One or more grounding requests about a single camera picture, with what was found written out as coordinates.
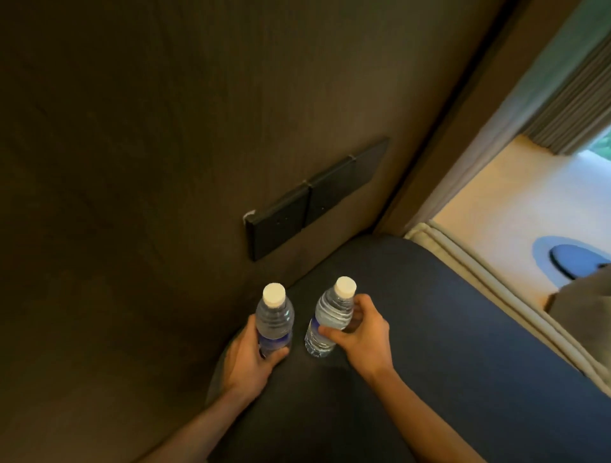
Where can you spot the person's right hand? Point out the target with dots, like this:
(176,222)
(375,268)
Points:
(370,341)

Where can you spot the black wall switch panel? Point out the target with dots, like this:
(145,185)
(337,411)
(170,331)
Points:
(371,160)
(332,191)
(279,224)

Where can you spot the person's right thumb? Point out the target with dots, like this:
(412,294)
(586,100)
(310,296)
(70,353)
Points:
(333,335)

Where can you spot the person's left forearm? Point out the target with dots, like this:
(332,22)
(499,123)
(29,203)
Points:
(200,431)

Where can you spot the clear water bottle white cap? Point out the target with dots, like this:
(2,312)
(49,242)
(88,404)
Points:
(274,317)
(329,312)

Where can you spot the light blue oval mat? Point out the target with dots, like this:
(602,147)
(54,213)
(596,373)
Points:
(540,255)

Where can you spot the person's right forearm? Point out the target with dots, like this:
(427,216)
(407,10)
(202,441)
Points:
(422,422)

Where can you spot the person's left hand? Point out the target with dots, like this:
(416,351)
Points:
(243,367)

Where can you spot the person's left thumb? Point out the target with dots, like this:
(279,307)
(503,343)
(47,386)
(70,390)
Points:
(278,355)

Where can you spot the grey pleated curtain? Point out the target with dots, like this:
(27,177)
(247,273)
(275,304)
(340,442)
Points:
(575,109)

